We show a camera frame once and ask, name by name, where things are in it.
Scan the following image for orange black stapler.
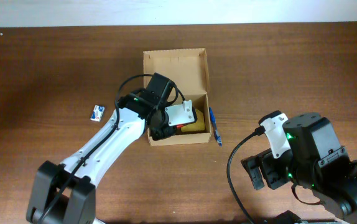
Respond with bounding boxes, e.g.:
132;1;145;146
175;124;185;129

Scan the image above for yellow spiral notepad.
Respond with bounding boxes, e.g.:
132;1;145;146
181;109;205;133

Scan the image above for brown cardboard box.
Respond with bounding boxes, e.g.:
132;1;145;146
143;48;213;146

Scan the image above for blue ballpoint pen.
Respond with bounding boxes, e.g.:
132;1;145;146
209;107;223;147

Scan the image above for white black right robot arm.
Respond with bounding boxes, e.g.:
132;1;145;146
241;111;357;223

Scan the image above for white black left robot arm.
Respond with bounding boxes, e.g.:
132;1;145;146
26;73;198;224

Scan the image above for small blue white staple box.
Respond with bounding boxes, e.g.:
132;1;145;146
90;105;105;122

